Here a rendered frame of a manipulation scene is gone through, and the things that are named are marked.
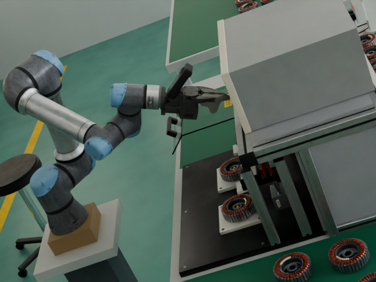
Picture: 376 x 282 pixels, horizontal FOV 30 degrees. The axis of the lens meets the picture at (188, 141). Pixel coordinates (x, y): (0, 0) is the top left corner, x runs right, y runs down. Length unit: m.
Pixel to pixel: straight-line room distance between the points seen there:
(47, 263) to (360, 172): 1.22
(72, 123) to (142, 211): 1.98
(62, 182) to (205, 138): 0.67
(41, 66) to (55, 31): 4.84
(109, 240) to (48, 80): 0.63
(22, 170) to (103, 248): 1.44
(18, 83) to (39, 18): 4.89
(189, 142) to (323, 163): 1.02
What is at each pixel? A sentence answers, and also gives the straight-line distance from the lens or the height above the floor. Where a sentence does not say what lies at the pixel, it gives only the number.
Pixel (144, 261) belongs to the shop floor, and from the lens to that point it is 3.73.
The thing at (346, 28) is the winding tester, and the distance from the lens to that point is 1.99.
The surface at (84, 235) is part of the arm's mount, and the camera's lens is 2.61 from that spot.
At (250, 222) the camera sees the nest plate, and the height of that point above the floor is 0.78.
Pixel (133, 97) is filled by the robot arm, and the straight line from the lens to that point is 2.14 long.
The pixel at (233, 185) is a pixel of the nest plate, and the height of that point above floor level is 0.78.
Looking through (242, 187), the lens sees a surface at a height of 0.90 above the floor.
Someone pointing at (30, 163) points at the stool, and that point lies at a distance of 3.95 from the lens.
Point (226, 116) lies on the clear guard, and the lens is 2.32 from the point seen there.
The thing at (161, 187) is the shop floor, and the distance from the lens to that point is 4.24.
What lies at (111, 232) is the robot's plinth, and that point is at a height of 0.75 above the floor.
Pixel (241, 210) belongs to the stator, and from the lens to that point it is 2.29.
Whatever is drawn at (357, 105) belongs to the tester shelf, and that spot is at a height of 1.11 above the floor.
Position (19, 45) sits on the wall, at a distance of 7.37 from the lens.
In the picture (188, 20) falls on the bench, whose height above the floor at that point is 0.75.
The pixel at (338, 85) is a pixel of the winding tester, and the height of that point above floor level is 1.17.
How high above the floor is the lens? 2.10
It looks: 27 degrees down
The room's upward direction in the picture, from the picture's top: 24 degrees counter-clockwise
